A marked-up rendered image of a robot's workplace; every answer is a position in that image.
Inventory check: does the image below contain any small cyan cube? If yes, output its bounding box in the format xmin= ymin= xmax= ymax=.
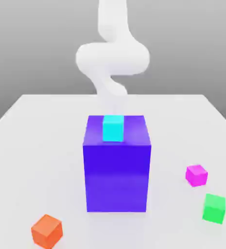
xmin=102 ymin=115 xmax=124 ymax=142

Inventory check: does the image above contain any small magenta cube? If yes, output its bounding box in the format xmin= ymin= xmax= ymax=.
xmin=185 ymin=164 xmax=209 ymax=188

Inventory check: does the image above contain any small orange cube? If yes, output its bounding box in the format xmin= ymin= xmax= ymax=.
xmin=31 ymin=213 xmax=64 ymax=249

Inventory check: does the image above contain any small green cube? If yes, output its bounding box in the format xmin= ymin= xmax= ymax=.
xmin=202 ymin=193 xmax=226 ymax=225

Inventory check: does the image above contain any large purple box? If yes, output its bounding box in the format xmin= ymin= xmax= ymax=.
xmin=82 ymin=115 xmax=152 ymax=213

